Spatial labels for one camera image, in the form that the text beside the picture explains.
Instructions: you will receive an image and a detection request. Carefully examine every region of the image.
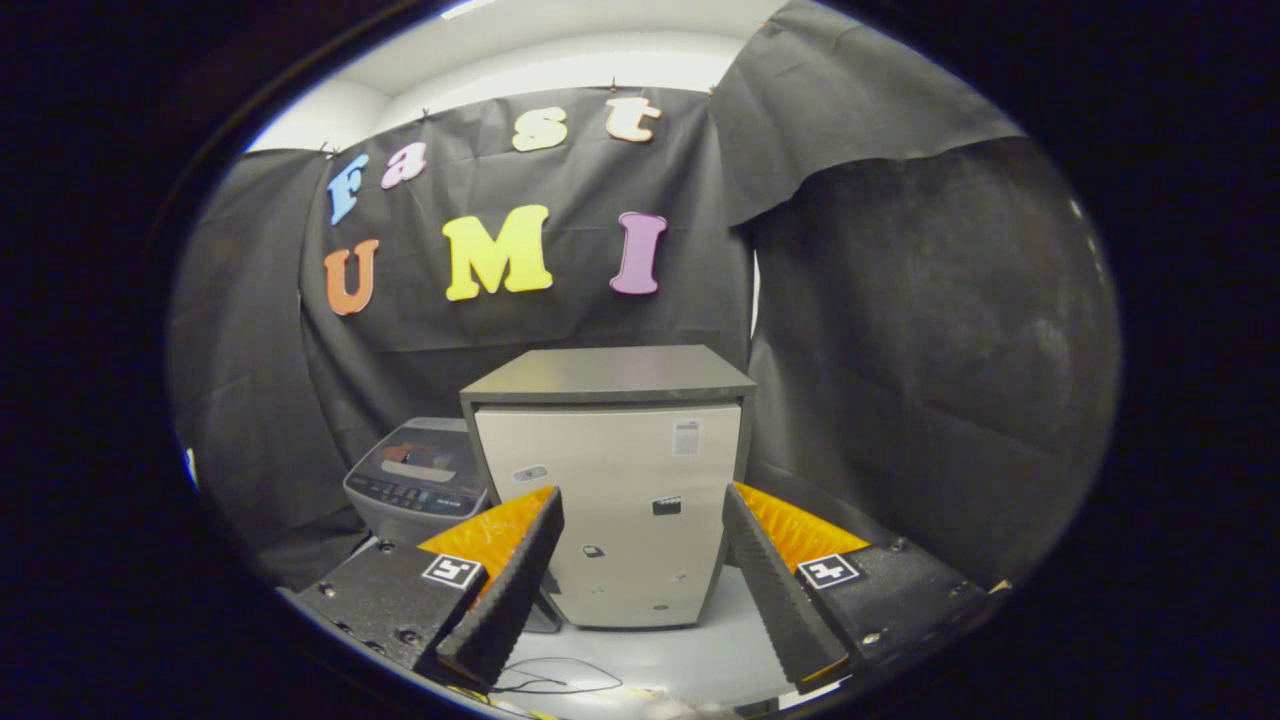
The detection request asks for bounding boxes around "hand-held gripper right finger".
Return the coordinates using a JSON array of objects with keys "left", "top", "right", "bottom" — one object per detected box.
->
[{"left": 722, "top": 482, "right": 1011, "bottom": 694}]

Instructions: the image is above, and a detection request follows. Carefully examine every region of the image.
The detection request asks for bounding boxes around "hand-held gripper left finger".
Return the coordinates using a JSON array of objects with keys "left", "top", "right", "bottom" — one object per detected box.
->
[{"left": 295, "top": 486, "right": 566, "bottom": 691}]

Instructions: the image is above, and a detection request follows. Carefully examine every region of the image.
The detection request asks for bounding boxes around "grey washing machine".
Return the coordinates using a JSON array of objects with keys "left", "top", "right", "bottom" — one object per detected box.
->
[{"left": 343, "top": 417, "right": 561, "bottom": 633}]

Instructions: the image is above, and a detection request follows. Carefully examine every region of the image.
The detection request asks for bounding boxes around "dark washing machine lid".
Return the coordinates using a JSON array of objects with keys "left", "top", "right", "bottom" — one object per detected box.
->
[{"left": 352, "top": 417, "right": 483, "bottom": 491}]

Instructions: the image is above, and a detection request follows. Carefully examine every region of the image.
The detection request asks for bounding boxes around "beige cabinet with grey top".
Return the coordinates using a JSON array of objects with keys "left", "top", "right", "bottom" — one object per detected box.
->
[{"left": 460, "top": 345, "right": 758, "bottom": 629}]

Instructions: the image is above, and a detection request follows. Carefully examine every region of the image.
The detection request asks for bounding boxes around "black backdrop cloth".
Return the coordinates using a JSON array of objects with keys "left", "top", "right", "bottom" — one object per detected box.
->
[{"left": 168, "top": 0, "right": 1121, "bottom": 591}]

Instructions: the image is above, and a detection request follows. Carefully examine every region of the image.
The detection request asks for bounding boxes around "thin black floor cable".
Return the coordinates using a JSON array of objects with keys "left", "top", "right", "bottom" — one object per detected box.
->
[{"left": 490, "top": 655, "right": 626, "bottom": 696}]

